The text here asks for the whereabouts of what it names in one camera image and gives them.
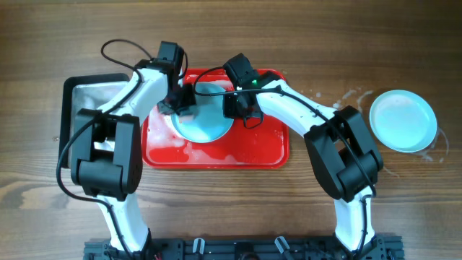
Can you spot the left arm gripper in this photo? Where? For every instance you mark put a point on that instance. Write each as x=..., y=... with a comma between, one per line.
x=179, y=102

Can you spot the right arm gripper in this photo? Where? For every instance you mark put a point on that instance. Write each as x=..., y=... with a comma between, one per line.
x=237, y=107

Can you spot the light blue plate bottom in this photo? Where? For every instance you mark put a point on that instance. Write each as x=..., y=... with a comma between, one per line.
x=209, y=124

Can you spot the light blue plate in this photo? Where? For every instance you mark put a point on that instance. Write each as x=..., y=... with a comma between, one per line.
x=209, y=124
x=403, y=121

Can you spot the light blue plate top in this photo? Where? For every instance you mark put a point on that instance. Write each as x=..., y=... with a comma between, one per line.
x=403, y=121

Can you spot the pink sponge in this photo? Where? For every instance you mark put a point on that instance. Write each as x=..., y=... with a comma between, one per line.
x=186, y=117

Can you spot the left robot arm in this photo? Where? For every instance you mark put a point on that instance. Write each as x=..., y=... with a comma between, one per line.
x=110, y=179

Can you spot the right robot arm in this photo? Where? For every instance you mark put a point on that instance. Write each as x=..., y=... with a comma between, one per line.
x=344, y=158

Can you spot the red plastic tray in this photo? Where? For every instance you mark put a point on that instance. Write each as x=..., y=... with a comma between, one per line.
x=264, y=147

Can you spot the black soap water tray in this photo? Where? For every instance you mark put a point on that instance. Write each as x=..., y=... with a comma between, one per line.
x=90, y=92

